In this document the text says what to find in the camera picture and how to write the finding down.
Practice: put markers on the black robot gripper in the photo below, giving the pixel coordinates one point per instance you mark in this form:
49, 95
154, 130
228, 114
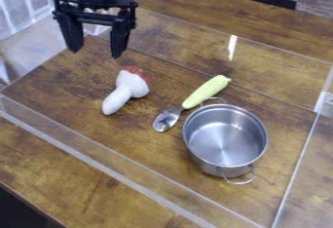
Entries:
70, 15

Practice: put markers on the white red plush mushroom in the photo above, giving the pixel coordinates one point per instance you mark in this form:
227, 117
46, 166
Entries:
133, 84

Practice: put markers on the silver metal pot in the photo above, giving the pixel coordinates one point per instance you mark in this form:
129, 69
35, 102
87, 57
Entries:
227, 140

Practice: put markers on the green handled metal spoon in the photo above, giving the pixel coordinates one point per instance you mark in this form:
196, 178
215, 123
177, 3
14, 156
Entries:
168, 117

